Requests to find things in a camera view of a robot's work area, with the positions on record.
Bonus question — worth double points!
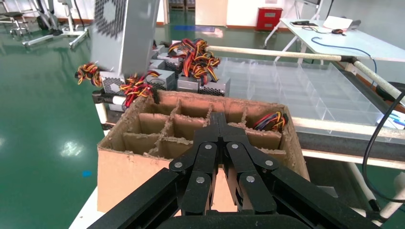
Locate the white desk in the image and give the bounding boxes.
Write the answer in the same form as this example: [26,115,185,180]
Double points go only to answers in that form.
[264,17,405,63]

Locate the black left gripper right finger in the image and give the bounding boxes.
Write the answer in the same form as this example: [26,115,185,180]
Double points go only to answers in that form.
[219,112,380,229]

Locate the white wheeled metal stand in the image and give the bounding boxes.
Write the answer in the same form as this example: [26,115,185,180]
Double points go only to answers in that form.
[22,0,89,49]

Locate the black cable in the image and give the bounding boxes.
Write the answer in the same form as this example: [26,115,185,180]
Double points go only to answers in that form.
[362,92,405,205]

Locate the black notebook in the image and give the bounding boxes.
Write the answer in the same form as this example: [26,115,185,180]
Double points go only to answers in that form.
[289,20,320,29]

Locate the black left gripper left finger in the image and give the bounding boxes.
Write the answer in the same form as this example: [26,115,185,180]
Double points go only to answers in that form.
[88,112,220,229]

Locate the white flat device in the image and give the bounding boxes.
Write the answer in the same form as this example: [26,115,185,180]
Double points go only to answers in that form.
[322,16,362,31]

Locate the cardboard box with dividers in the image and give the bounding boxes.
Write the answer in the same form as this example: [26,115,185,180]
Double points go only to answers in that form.
[97,90,311,214]

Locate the black office stool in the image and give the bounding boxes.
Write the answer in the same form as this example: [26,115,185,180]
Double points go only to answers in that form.
[0,11,30,37]

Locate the black round seat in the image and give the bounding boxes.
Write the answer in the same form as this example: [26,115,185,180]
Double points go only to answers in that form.
[375,81,405,103]

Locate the blue cable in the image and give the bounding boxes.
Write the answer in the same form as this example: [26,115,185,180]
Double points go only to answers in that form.
[311,37,378,73]

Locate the red cabinet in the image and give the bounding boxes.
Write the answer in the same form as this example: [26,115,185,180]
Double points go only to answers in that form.
[256,7,283,31]

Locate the clear acrylic divider tray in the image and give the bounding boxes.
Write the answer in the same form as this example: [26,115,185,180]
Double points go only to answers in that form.
[218,57,385,127]

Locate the grey power supply with cables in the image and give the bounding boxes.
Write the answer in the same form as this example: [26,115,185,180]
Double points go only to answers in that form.
[90,0,160,77]
[158,52,184,76]
[252,110,289,133]
[75,62,127,95]
[168,38,231,97]
[119,69,177,110]
[151,44,167,59]

